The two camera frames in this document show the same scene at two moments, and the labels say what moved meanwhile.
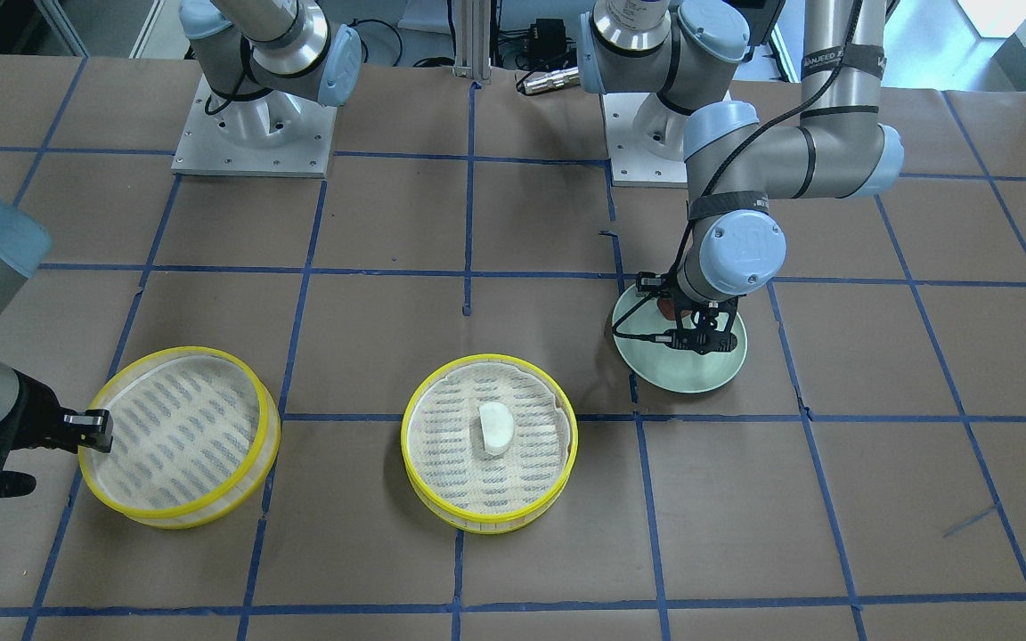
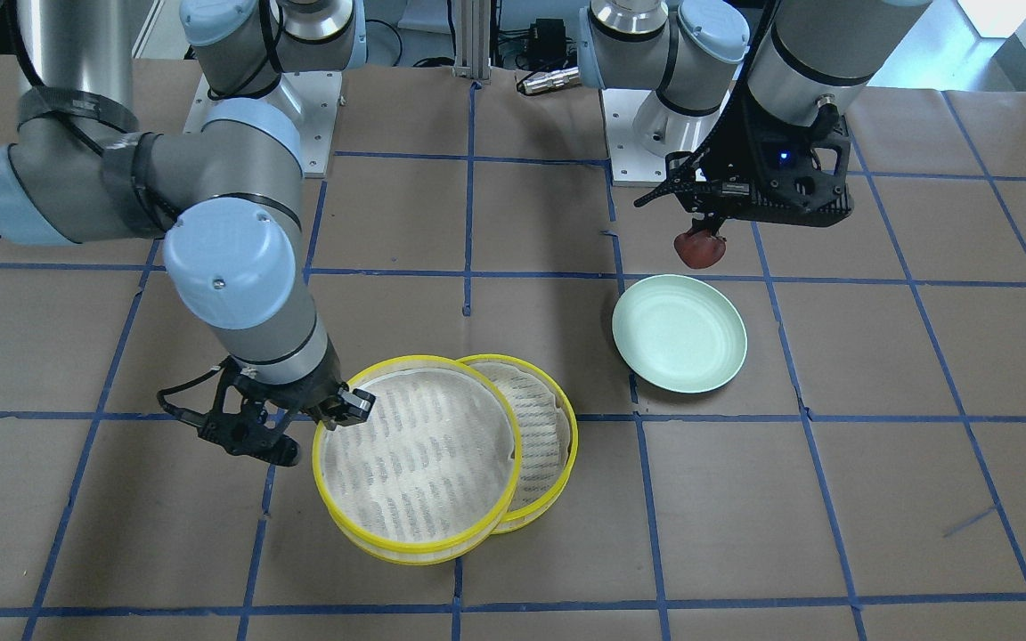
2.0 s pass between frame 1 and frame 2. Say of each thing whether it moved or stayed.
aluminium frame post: stayed
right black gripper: moved
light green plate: stayed
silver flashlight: stayed
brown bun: moved
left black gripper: moved
